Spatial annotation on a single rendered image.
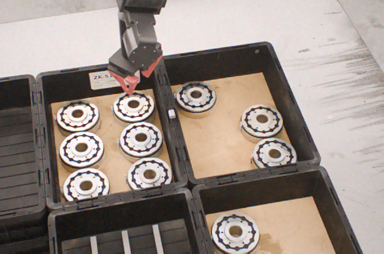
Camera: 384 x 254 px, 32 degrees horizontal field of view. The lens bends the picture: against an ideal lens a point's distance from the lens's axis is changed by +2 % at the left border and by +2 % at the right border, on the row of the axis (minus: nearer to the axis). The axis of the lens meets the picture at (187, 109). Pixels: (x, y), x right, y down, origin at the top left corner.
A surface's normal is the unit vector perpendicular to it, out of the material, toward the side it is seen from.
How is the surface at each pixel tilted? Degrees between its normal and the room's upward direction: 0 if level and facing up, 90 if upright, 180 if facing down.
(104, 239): 0
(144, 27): 17
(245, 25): 0
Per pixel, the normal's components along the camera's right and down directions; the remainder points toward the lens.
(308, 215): 0.01, -0.65
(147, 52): 0.25, 0.74
